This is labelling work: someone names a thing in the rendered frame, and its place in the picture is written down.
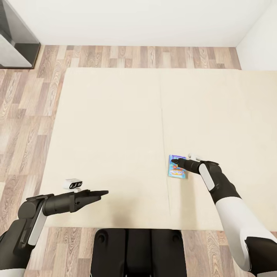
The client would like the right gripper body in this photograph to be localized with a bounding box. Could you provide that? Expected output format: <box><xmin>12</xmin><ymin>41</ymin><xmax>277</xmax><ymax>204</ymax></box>
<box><xmin>178</xmin><ymin>158</ymin><xmax>196</xmax><ymax>172</ymax></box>

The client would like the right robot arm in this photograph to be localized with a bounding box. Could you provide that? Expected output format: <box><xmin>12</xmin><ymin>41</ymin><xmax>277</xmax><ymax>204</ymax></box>
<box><xmin>171</xmin><ymin>152</ymin><xmax>277</xmax><ymax>277</ymax></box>

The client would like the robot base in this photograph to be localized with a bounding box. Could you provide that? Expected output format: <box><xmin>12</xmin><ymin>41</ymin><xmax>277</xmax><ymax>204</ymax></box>
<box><xmin>90</xmin><ymin>228</ymin><xmax>187</xmax><ymax>277</ymax></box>

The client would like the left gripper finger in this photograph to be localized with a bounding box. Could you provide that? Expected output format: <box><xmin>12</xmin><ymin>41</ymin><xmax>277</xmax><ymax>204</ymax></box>
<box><xmin>82</xmin><ymin>190</ymin><xmax>109</xmax><ymax>196</ymax></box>
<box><xmin>74</xmin><ymin>196</ymin><xmax>101</xmax><ymax>211</ymax></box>

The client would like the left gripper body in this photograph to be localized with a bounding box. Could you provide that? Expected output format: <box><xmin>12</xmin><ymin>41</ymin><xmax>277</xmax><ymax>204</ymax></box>
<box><xmin>55</xmin><ymin>189</ymin><xmax>91</xmax><ymax>214</ymax></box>

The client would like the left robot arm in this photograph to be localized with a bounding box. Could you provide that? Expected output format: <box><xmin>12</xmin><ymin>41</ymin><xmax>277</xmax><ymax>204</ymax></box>
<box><xmin>0</xmin><ymin>179</ymin><xmax>109</xmax><ymax>277</ymax></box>

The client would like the board game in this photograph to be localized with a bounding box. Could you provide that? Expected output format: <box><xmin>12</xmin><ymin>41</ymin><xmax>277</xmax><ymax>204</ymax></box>
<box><xmin>168</xmin><ymin>155</ymin><xmax>186</xmax><ymax>178</ymax></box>

